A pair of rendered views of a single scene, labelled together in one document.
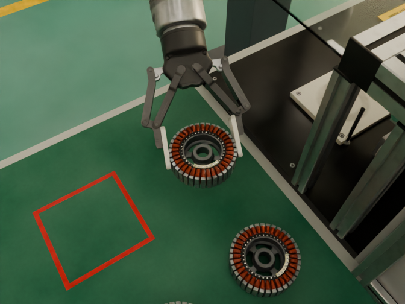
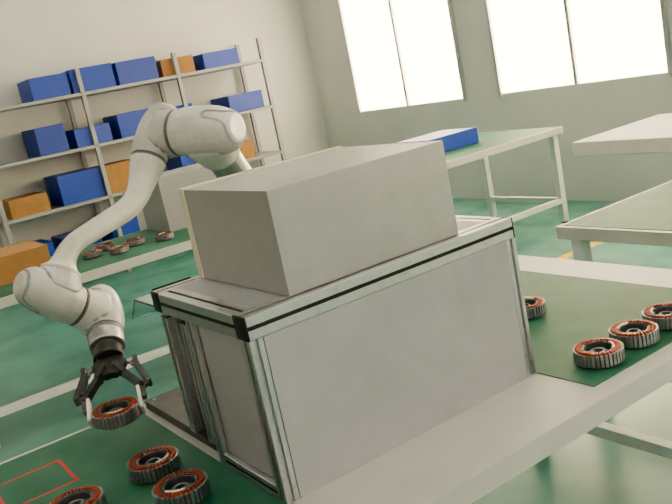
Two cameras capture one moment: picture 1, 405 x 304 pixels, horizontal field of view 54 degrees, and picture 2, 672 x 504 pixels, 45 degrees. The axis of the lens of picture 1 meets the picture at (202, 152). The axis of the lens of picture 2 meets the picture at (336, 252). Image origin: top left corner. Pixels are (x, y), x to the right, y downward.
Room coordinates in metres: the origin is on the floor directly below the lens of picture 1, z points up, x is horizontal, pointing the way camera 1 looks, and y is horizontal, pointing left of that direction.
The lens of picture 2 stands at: (-1.42, -0.58, 1.50)
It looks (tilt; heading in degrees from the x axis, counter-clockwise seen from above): 12 degrees down; 0
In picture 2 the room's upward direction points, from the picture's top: 12 degrees counter-clockwise
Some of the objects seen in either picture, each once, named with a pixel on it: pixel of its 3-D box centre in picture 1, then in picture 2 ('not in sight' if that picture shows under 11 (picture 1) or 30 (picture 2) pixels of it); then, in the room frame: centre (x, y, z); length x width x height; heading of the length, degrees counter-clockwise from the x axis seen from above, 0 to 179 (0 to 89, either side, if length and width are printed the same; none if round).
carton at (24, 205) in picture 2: not in sight; (24, 205); (6.34, 2.27, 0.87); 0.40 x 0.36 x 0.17; 33
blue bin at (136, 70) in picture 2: not in sight; (129, 72); (7.06, 1.14, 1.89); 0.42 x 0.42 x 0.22; 33
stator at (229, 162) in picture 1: (202, 154); (116, 413); (0.36, 0.00, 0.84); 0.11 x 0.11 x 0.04
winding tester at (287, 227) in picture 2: not in sight; (316, 210); (0.32, -0.55, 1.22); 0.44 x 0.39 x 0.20; 123
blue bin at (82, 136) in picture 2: not in sight; (86, 136); (6.73, 1.64, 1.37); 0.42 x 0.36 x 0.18; 35
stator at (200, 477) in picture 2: not in sight; (181, 489); (0.07, -0.18, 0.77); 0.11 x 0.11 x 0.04
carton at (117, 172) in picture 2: not in sight; (116, 176); (6.84, 1.49, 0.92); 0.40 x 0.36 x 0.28; 33
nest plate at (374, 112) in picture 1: (342, 102); not in sight; (0.53, -0.28, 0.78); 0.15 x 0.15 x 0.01; 33
